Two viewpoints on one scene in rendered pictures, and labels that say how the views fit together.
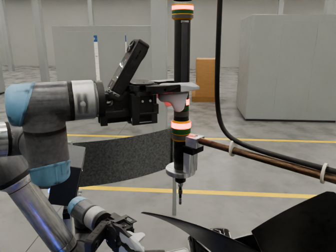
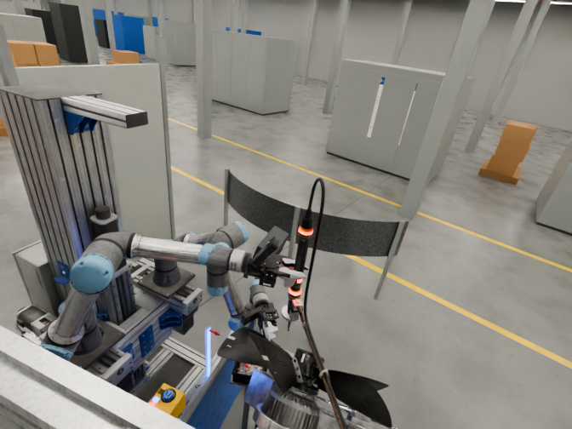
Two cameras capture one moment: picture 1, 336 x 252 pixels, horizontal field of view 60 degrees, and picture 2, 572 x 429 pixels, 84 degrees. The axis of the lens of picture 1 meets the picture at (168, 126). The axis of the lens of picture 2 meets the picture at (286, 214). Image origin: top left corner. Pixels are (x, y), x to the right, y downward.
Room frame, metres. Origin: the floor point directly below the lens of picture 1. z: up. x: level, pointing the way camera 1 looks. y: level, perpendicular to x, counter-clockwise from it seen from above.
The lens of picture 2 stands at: (-0.13, -0.37, 2.31)
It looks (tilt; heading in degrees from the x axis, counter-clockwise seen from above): 29 degrees down; 29
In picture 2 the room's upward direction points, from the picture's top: 8 degrees clockwise
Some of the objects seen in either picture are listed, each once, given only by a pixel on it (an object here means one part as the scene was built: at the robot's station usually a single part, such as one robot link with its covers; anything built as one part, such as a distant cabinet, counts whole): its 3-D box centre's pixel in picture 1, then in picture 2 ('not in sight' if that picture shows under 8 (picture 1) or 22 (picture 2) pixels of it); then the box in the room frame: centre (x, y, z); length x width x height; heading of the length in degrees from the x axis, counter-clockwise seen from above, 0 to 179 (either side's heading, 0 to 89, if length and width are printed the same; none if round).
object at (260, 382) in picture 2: not in sight; (264, 391); (0.59, 0.01, 0.98); 0.20 x 0.16 x 0.20; 11
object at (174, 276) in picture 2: not in sight; (166, 271); (0.76, 0.83, 1.09); 0.15 x 0.15 x 0.10
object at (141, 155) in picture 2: not in sight; (119, 185); (1.20, 1.93, 1.10); 1.21 x 0.05 x 2.20; 11
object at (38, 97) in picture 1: (41, 104); (217, 257); (0.52, 0.23, 1.63); 0.11 x 0.08 x 0.09; 111
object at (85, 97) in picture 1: (85, 100); (238, 261); (0.55, 0.16, 1.63); 0.08 x 0.05 x 0.08; 21
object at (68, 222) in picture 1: (68, 230); not in sight; (1.08, 0.43, 0.96); 0.03 x 0.03 x 0.20; 11
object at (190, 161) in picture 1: (184, 153); (293, 306); (0.62, -0.04, 1.50); 0.09 x 0.07 x 0.10; 46
